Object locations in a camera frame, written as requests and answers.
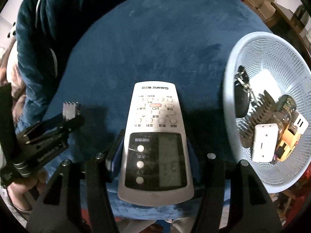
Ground pack of aa batteries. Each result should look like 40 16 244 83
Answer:
62 102 81 121

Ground white wall plug adapter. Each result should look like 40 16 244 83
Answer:
252 124 279 163

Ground white air conditioner remote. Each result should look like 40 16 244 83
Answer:
118 81 194 207

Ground white usb charger block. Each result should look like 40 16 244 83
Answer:
293 111 308 135

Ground black car key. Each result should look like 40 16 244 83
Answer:
234 66 250 118

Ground person's hand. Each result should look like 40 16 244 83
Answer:
7 168 48 211

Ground orange tape measure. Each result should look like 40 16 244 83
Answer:
275 125 301 162

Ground dark wooden comb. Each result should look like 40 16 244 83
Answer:
238 91 277 148

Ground light blue plastic basket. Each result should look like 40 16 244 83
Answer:
223 32 310 193

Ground dark printed tin can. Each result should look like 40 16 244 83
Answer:
275 94 297 125

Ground blue velvet back cushion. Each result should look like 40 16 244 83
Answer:
16 0 124 132

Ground blue velvet seat cushion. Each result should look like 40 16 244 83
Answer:
45 0 268 220

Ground dark wooden side table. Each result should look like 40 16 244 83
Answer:
265 3 310 67

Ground black electric kettle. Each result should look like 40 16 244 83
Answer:
295 4 309 26

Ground stacked cardboard boxes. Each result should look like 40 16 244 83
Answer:
244 0 276 22

